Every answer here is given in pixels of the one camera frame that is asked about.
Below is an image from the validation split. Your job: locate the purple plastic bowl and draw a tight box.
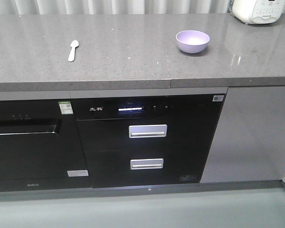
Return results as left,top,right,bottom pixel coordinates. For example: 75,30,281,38
175,30,210,54

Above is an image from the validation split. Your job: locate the pale green plastic spoon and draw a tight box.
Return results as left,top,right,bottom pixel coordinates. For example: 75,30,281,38
67,40,79,62

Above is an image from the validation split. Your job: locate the black disinfection cabinet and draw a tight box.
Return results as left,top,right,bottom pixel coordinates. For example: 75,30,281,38
72,94,224,188

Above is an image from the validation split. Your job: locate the black built-in oven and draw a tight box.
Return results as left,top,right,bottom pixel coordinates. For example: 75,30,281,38
0,99,91,192

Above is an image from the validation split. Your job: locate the white pleated curtain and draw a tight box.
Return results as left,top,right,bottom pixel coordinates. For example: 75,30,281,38
0,0,230,16

